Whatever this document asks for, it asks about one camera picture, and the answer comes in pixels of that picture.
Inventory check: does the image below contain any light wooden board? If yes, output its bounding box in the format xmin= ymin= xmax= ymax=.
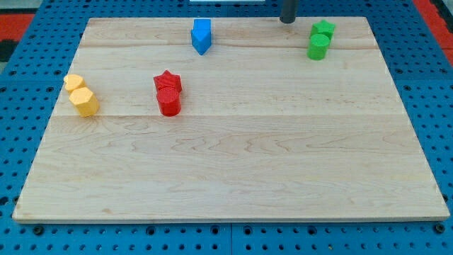
xmin=13 ymin=17 xmax=449 ymax=224

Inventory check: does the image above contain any blue cube block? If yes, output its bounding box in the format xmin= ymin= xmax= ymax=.
xmin=193 ymin=18 xmax=212 ymax=30

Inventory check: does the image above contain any yellow hexagon block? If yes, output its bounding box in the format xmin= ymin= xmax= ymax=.
xmin=69 ymin=87 xmax=100 ymax=117

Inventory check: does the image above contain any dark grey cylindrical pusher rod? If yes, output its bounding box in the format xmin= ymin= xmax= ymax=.
xmin=280 ymin=0 xmax=299 ymax=24

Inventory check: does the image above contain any green star block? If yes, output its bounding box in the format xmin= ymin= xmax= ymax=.
xmin=310 ymin=20 xmax=336 ymax=40

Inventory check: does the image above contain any yellow heart block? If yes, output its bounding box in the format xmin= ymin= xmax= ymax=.
xmin=63 ymin=74 xmax=86 ymax=94

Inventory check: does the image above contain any blue pentagon block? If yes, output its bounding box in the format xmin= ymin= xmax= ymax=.
xmin=191 ymin=29 xmax=212 ymax=55

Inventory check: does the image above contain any red cylinder block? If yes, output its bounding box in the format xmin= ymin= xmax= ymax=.
xmin=156 ymin=87 xmax=181 ymax=117

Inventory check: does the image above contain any red star block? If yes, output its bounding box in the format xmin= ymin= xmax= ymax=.
xmin=153 ymin=70 xmax=183 ymax=93

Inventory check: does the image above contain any green cylinder block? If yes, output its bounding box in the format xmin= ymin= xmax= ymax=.
xmin=307 ymin=34 xmax=331 ymax=60

